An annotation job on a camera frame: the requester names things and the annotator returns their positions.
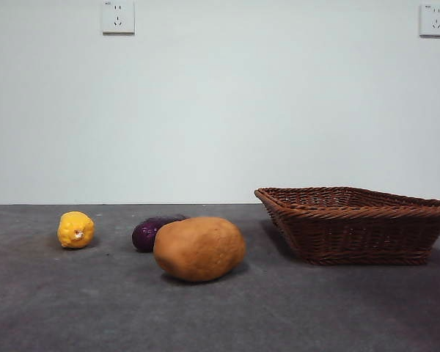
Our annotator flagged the white wall socket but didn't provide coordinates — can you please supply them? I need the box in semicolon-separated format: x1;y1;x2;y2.
101;0;136;36
419;4;440;38

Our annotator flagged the brown wicker basket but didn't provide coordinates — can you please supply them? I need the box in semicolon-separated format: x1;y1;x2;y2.
254;186;440;266

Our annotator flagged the brown potato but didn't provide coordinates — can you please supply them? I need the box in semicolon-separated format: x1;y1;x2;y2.
153;216;247;283

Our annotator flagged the purple eggplant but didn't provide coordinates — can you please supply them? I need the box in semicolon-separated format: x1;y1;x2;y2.
131;215;190;254

